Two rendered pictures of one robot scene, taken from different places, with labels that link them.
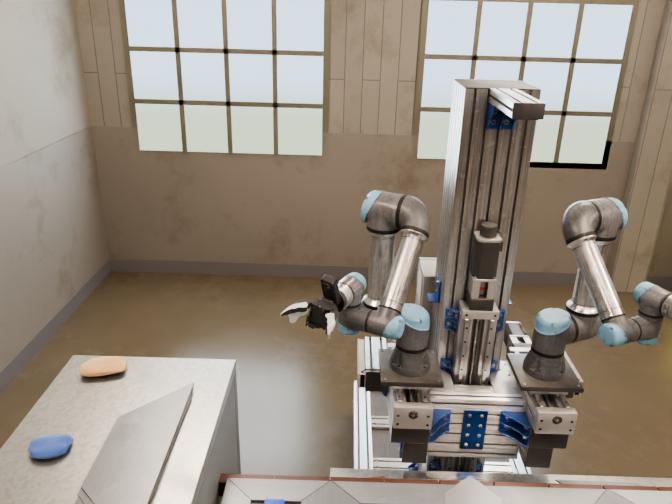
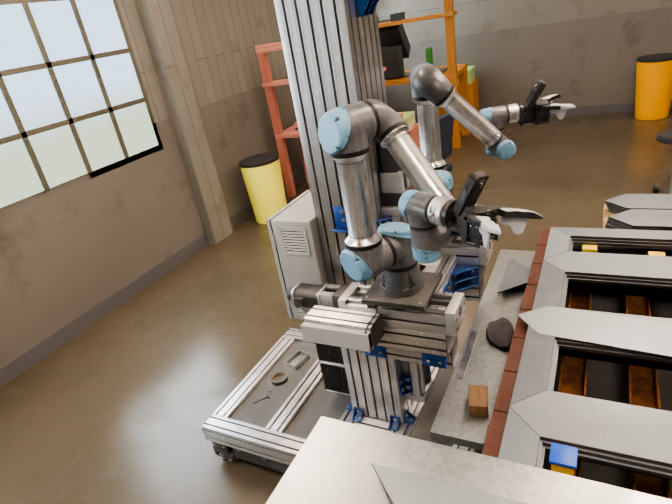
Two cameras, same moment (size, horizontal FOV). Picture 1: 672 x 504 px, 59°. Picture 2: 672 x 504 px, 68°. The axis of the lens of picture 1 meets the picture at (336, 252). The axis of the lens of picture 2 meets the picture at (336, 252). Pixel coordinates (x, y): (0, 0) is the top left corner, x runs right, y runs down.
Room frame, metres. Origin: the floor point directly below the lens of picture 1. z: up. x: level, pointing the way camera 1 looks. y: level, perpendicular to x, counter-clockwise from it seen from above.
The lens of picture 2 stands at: (1.32, 1.12, 1.92)
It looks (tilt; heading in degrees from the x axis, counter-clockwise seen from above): 25 degrees down; 300
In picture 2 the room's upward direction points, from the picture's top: 10 degrees counter-clockwise
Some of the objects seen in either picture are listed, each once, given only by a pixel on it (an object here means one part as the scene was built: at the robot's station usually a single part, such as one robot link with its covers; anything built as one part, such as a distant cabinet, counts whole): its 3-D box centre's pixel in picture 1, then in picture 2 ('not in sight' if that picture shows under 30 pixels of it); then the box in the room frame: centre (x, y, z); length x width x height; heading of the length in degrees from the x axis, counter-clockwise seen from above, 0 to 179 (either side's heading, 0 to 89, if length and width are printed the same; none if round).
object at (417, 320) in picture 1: (411, 325); (395, 243); (1.89, -0.28, 1.20); 0.13 x 0.12 x 0.14; 63
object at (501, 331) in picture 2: not in sight; (500, 332); (1.61, -0.56, 0.70); 0.20 x 0.10 x 0.03; 103
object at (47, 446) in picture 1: (50, 446); not in sight; (1.38, 0.81, 1.07); 0.12 x 0.10 x 0.03; 106
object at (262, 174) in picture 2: not in sight; (265, 189); (4.47, -3.10, 0.34); 0.44 x 0.43 x 0.68; 89
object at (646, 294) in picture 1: (654, 298); (493, 117); (1.70, -1.01, 1.43); 0.11 x 0.08 x 0.09; 25
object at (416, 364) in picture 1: (410, 353); (400, 273); (1.89, -0.28, 1.09); 0.15 x 0.15 x 0.10
